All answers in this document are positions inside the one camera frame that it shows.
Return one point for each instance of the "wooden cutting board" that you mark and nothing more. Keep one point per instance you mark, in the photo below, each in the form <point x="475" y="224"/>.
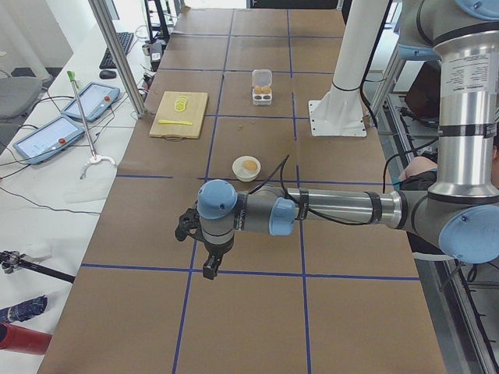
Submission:
<point x="195" y="111"/>

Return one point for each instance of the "black computer mouse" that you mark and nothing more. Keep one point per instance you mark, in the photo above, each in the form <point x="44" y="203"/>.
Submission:
<point x="107" y="74"/>

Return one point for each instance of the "clear plastic egg box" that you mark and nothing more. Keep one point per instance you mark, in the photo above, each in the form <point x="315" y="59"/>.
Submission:
<point x="262" y="78"/>

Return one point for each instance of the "aluminium frame post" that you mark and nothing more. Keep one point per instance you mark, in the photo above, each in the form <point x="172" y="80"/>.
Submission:
<point x="106" y="25"/>

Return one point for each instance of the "yellow plastic knife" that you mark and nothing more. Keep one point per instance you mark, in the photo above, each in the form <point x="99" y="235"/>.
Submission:
<point x="174" y="122"/>

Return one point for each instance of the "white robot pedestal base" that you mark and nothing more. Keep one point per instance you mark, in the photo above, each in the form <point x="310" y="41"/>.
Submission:
<point x="340" y="112"/>

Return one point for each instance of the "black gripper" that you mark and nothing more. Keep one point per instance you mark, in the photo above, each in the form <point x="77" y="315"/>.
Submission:
<point x="217" y="249"/>

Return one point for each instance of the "white ceramic bowl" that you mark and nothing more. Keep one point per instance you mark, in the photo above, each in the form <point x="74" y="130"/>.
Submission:
<point x="240" y="173"/>

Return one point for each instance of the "brown egg from bowl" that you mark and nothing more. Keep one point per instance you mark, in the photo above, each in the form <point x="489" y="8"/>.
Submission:
<point x="250" y="166"/>

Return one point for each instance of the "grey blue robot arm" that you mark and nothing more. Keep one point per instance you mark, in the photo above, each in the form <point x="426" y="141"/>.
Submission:
<point x="458" y="213"/>

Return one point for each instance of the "blue teach pendant tablet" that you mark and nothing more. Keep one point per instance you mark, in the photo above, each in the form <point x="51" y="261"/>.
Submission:
<point x="96" y="98"/>

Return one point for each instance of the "seated person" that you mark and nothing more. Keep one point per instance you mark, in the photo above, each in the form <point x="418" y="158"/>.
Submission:
<point x="421" y="172"/>

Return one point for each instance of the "red cylinder bottle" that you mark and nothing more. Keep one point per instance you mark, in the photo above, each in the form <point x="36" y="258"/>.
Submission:
<point x="22" y="340"/>

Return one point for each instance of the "metal grabber stick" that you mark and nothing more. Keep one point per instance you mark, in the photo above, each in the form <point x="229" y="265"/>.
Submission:
<point x="95" y="157"/>

